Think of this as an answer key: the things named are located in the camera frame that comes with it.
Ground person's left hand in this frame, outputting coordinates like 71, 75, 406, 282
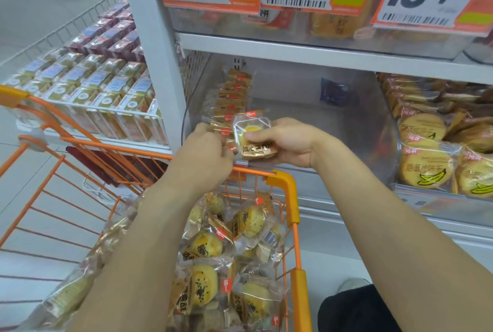
164, 122, 236, 198

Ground person's right hand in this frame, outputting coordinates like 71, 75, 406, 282
244, 117, 340, 171

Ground egg-yolk pastry packet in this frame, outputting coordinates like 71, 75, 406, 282
233, 112, 279, 161

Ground orange shopping cart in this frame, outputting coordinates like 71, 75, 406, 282
0, 85, 313, 332

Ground rows of egg yolk packets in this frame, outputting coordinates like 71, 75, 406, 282
202, 67, 255, 151

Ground pile of pastry packets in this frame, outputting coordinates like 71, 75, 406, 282
17, 191, 288, 332

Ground white metal store shelf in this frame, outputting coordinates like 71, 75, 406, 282
115, 0, 493, 263

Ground person's left forearm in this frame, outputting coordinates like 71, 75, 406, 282
67, 185, 232, 332

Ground person's right forearm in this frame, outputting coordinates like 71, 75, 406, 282
312, 139, 493, 332

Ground person's white right shoe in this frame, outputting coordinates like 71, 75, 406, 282
338, 278, 372, 294

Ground person's right leg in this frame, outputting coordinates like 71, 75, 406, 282
317, 284, 401, 332

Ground clear plastic bin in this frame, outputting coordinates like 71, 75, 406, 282
375, 71, 493, 228
181, 54, 401, 190
169, 0, 493, 60

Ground blue paper label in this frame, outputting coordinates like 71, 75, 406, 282
319, 77, 351, 107

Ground red box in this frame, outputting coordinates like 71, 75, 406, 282
65, 145, 170, 186

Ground pile of golden cake packets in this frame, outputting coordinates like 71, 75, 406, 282
312, 11, 370, 40

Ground group of banana biscuit packets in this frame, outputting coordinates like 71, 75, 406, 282
377, 72, 493, 199

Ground group of silver boxed cakes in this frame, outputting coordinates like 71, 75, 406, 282
2, 0, 168, 145

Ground white wire rack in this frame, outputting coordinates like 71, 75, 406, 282
0, 0, 172, 150

